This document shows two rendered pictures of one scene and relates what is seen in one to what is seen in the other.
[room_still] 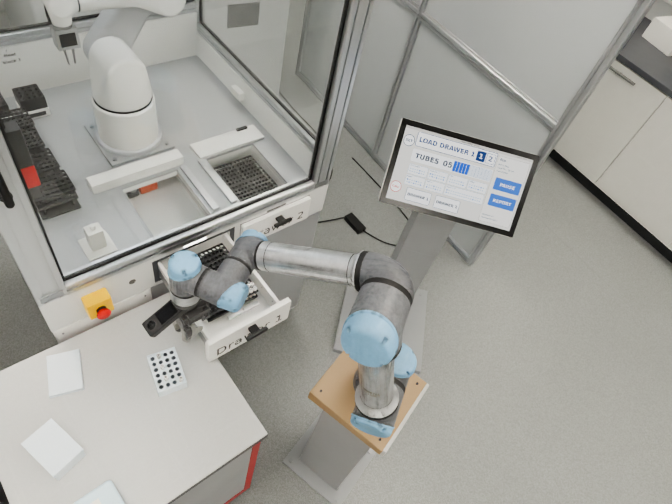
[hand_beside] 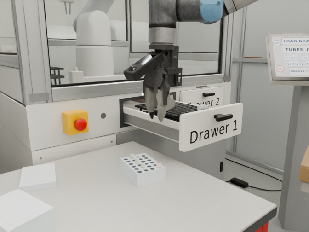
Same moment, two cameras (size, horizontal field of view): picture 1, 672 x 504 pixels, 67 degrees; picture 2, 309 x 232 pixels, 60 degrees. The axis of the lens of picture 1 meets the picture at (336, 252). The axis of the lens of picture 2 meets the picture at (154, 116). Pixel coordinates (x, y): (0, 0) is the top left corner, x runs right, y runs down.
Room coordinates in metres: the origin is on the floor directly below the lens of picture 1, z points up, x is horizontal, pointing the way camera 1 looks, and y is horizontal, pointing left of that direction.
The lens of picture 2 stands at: (-0.11, 0.18, 1.10)
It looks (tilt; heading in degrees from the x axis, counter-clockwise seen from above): 14 degrees down; 13
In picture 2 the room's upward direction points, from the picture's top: straight up
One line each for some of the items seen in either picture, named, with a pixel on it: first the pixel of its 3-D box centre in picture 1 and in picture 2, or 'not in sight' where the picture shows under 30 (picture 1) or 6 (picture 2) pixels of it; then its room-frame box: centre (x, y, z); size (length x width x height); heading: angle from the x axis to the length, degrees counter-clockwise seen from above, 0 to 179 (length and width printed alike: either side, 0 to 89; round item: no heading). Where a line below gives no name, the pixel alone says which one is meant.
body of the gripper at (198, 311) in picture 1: (188, 305); (163, 66); (0.65, 0.33, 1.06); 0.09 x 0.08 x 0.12; 144
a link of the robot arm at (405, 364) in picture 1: (391, 366); not in sight; (0.71, -0.25, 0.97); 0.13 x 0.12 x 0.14; 173
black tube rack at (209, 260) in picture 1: (215, 282); (171, 115); (0.86, 0.34, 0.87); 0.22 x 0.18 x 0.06; 52
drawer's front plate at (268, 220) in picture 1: (276, 221); (202, 100); (1.18, 0.24, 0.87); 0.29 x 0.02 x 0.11; 142
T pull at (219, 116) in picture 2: (254, 330); (221, 117); (0.72, 0.16, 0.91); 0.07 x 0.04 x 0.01; 142
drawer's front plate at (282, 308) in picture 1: (249, 329); (213, 124); (0.73, 0.18, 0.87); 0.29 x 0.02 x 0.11; 142
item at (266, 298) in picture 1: (214, 281); (169, 116); (0.86, 0.35, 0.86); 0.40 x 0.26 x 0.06; 52
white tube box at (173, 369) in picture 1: (167, 371); (141, 168); (0.57, 0.37, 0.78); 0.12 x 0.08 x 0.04; 41
